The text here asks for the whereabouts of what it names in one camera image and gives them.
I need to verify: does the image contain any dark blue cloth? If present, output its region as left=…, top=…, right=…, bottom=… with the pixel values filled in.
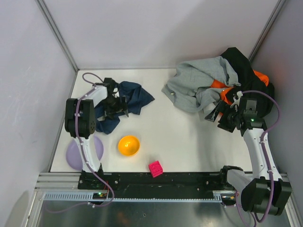
left=95, top=81, right=154, bottom=135

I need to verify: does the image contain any black cloth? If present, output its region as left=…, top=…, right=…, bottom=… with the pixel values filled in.
left=221, top=47, right=275, bottom=117

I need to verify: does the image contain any grey cloth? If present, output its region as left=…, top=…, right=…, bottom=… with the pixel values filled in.
left=161, top=56, right=240, bottom=115

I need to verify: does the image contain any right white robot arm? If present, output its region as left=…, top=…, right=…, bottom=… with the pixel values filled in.
left=205, top=97, right=292, bottom=216

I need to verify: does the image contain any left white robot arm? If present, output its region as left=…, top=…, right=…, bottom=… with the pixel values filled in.
left=64, top=78, right=128, bottom=173

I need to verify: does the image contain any orange cloth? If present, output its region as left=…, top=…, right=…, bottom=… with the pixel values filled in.
left=210, top=70, right=269, bottom=105

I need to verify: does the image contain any yellow plastic bowl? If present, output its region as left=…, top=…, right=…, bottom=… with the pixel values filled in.
left=118, top=135, right=140, bottom=157

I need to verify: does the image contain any purple plastic plate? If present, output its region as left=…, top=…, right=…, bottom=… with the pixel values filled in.
left=66, top=136, right=104, bottom=171

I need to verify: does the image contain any pink cube block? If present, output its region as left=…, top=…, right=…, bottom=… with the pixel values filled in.
left=148, top=161, right=163, bottom=178

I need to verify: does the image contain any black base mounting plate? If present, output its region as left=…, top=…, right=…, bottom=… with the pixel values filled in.
left=78, top=172, right=237, bottom=200

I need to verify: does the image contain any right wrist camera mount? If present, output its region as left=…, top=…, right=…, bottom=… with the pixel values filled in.
left=230, top=91, right=243, bottom=109

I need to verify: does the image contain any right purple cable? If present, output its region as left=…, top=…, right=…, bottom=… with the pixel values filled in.
left=235, top=89, right=282, bottom=227

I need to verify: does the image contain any grey slotted cable duct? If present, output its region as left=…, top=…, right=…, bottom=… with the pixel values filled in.
left=43, top=191, right=235, bottom=202

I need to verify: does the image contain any aluminium frame rail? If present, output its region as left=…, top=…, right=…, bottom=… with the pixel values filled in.
left=26, top=172, right=303, bottom=227

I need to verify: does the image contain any right aluminium corner post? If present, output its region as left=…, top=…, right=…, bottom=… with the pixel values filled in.
left=248, top=0, right=289, bottom=62

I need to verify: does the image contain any aluminium corner post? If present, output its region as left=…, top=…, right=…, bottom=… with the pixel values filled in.
left=35, top=0, right=79, bottom=72
left=248, top=0, right=289, bottom=62

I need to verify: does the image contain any left aluminium corner post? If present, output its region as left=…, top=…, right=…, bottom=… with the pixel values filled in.
left=35, top=0, right=79, bottom=72

